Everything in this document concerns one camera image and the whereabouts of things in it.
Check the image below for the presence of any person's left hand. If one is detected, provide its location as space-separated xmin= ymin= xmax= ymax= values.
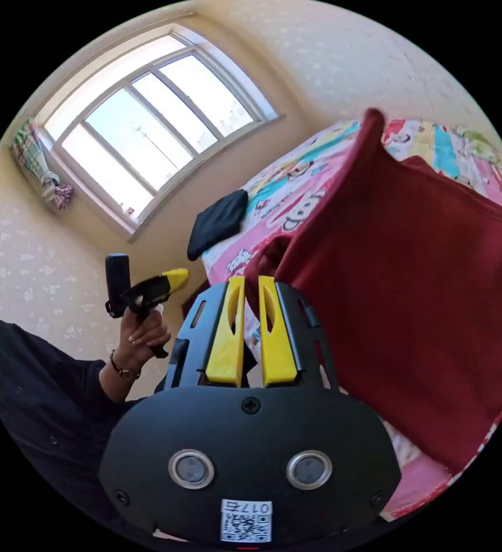
xmin=115 ymin=304 xmax=172 ymax=371

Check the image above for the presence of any person's left forearm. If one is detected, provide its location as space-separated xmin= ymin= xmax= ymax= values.
xmin=98 ymin=350 xmax=142 ymax=404

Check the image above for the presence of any red long sleeve shirt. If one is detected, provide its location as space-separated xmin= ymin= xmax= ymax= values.
xmin=257 ymin=108 xmax=502 ymax=475

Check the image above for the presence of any tied plaid curtain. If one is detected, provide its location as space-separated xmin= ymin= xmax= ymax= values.
xmin=10 ymin=117 xmax=75 ymax=210

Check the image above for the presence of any window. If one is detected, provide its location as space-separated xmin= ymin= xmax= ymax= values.
xmin=33 ymin=24 xmax=287 ymax=243

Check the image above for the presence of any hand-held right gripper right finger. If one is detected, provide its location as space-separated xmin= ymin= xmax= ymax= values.
xmin=258 ymin=275 xmax=298 ymax=388

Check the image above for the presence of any person's body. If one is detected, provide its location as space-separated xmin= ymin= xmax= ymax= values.
xmin=0 ymin=317 xmax=174 ymax=540

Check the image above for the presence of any pile of clothes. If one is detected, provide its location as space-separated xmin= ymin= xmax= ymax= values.
xmin=186 ymin=189 xmax=250 ymax=261

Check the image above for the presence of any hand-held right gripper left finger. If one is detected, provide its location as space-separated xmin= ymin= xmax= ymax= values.
xmin=205 ymin=275 xmax=246 ymax=388

